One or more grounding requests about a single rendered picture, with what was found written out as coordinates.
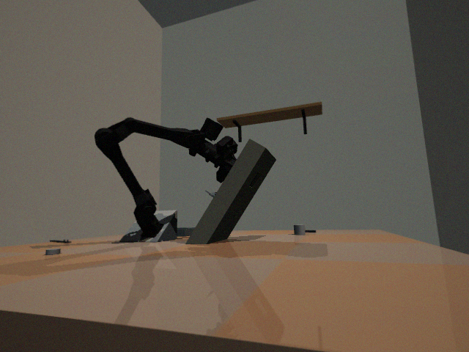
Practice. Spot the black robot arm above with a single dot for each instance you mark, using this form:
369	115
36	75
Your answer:
108	139

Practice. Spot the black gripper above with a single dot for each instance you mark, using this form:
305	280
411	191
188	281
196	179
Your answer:
221	156

